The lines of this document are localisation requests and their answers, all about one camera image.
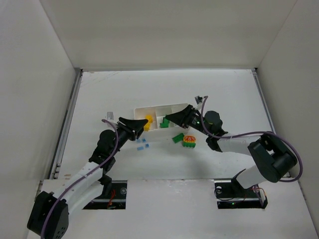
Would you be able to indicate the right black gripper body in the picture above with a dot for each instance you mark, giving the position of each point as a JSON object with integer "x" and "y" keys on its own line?
{"x": 190, "y": 117}

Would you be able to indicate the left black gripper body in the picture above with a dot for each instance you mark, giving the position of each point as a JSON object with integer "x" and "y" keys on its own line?
{"x": 128, "y": 131}

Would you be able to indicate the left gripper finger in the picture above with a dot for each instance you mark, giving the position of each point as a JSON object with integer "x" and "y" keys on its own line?
{"x": 124, "y": 129}
{"x": 136, "y": 124}

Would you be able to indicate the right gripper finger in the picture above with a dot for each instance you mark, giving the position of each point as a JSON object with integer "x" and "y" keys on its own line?
{"x": 181, "y": 115}
{"x": 179, "y": 122}

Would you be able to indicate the green yellow lego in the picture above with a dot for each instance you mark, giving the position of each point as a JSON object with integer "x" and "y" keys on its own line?
{"x": 149, "y": 123}

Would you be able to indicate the small green lego brick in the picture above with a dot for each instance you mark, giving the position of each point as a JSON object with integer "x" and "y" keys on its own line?
{"x": 164, "y": 123}

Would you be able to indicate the green long lego brick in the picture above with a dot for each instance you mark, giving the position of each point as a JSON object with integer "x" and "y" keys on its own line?
{"x": 178, "y": 138}

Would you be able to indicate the orange flower green lego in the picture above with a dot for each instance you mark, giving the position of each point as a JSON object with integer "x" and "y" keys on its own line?
{"x": 189, "y": 141}

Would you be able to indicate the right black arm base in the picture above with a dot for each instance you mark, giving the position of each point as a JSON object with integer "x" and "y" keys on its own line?
{"x": 231, "y": 196}

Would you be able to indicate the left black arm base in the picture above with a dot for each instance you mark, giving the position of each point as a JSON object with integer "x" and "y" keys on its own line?
{"x": 113, "y": 196}

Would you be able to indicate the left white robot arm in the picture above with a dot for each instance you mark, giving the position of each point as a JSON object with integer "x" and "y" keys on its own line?
{"x": 52, "y": 211}

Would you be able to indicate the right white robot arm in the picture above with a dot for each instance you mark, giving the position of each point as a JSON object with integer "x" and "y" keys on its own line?
{"x": 272, "y": 158}

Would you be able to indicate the white three-compartment bin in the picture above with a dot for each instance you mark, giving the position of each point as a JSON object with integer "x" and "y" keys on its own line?
{"x": 158, "y": 113}

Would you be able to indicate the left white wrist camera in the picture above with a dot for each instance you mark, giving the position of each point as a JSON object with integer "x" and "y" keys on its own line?
{"x": 110, "y": 117}

